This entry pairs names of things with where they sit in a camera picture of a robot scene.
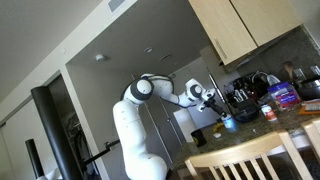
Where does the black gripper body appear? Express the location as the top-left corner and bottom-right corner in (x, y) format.
(199, 91), (224, 115)

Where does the blue pump bottle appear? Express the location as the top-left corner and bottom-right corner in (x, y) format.
(222, 113), (239, 134)

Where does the dark blue bowl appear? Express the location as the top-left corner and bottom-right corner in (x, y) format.
(233, 106), (261, 124)

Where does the small yellow object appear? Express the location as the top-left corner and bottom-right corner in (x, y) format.
(212, 122), (225, 133)

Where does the black mug yellow logo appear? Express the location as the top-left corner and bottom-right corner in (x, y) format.
(190, 128), (208, 148)

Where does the large light wooden chair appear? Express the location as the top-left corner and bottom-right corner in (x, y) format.
(184, 130), (315, 180)

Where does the clear jar blue lid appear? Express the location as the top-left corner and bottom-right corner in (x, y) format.
(267, 81), (303, 111)

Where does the light wood upper cabinet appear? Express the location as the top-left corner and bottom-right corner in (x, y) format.
(187, 0), (258, 66)

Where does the orange flat package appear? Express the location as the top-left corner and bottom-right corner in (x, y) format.
(297, 99), (320, 116)

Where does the silver metal pot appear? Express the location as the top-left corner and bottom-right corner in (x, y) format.
(296, 77), (320, 101)

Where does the wooden cabinet door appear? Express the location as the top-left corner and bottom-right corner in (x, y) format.
(229, 0), (303, 48)

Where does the white smoke detector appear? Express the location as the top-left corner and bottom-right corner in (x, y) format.
(95, 53), (107, 63)

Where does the black mounting bar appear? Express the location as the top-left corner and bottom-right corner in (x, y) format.
(82, 139), (121, 167)

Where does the ceiling air vent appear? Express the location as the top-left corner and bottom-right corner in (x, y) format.
(106, 0), (128, 13)

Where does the thick black pole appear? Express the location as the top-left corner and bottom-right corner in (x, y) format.
(30, 85), (85, 180)

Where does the thin black pole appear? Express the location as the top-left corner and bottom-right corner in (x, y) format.
(24, 138), (46, 180)

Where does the white wall outlet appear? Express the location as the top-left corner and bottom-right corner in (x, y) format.
(309, 65), (320, 76)
(292, 67), (305, 81)

